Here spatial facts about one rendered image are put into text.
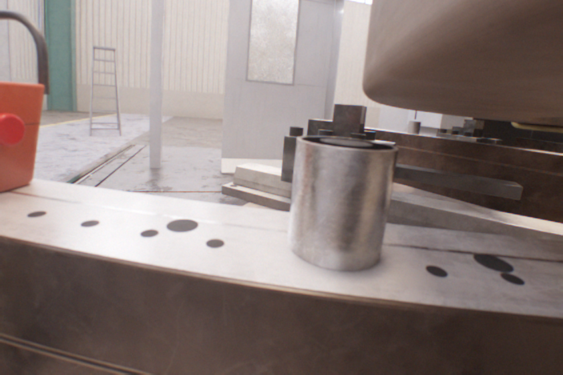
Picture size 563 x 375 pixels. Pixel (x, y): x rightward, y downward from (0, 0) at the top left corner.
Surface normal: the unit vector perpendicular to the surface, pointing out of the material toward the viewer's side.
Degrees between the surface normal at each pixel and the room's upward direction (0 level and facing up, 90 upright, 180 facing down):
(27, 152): 97
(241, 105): 90
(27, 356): 90
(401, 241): 0
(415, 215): 72
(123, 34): 90
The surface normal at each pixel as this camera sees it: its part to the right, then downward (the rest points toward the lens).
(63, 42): 0.23, 0.19
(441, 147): -0.79, 0.05
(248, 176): -0.45, -0.20
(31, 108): 0.98, 0.21
